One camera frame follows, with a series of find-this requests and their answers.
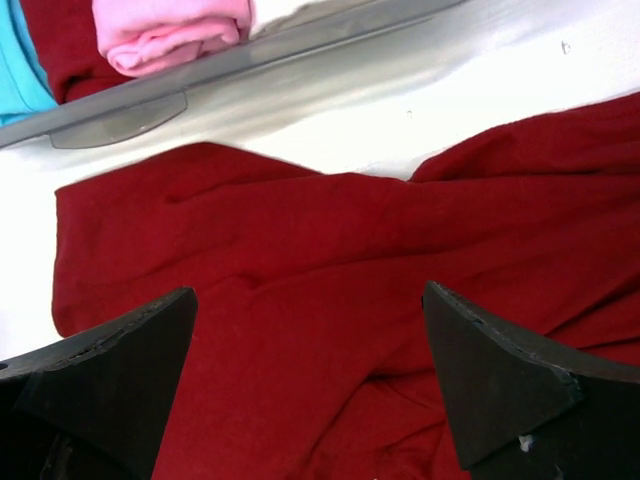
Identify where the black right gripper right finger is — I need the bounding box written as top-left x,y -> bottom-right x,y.
422,282 -> 639,479

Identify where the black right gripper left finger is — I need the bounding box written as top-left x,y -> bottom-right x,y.
1,287 -> 198,479

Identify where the clear plastic storage bin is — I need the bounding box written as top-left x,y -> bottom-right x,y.
0,0 -> 471,151

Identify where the rolled cyan t shirt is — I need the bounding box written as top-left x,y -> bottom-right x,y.
1,0 -> 58,127

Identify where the rolled pink t shirt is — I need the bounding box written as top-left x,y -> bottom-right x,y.
92,0 -> 253,78

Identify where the rolled dark red t shirt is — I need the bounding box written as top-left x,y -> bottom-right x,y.
21,0 -> 128,104

